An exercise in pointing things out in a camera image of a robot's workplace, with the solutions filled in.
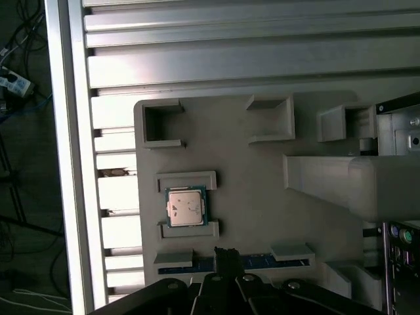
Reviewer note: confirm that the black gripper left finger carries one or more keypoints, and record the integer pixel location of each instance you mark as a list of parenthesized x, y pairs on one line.
[(203, 295)]

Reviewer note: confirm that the white power strip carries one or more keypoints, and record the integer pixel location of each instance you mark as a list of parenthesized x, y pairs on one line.
[(16, 83)]

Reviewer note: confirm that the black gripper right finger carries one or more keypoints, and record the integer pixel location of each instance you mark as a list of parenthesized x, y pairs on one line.
[(256, 295)]

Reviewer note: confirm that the grey parts rack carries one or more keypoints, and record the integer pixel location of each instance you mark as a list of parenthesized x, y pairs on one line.
[(246, 183)]

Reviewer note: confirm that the black open PC case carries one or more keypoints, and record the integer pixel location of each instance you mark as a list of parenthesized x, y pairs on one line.
[(397, 138)]

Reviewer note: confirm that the blue RAM stick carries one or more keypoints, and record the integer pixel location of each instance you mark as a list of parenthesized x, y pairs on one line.
[(262, 262)]

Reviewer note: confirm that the silver CPU green edge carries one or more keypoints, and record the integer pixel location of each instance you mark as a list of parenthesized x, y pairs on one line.
[(185, 208)]

